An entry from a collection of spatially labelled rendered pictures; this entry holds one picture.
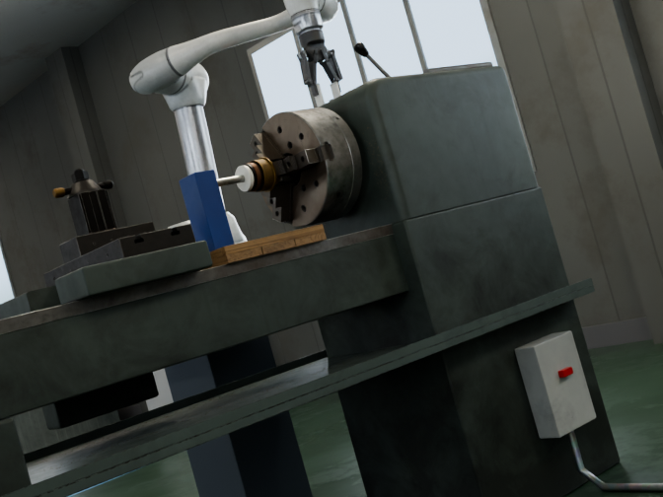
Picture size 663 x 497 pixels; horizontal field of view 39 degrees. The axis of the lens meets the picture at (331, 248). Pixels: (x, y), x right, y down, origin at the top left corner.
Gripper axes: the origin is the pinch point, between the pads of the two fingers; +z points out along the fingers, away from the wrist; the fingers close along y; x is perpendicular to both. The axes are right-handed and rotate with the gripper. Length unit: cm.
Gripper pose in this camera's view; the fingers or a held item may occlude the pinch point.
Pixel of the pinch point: (328, 97)
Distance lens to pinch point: 284.4
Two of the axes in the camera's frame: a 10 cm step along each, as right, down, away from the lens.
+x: 6.1, -1.9, -7.7
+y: -7.5, 1.9, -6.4
